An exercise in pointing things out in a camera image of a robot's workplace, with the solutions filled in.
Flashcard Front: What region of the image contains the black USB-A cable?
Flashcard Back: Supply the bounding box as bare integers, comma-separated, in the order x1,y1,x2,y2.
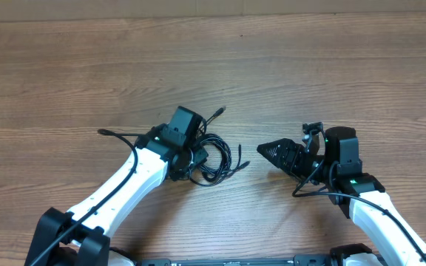
189,106,233,187

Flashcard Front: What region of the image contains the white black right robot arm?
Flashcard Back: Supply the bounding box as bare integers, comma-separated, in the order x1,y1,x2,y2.
257,123,426,265

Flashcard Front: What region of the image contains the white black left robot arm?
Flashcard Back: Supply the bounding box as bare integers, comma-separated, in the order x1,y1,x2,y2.
25,106,206,265

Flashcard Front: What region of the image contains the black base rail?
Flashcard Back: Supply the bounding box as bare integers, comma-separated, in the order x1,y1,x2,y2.
135,254,343,266

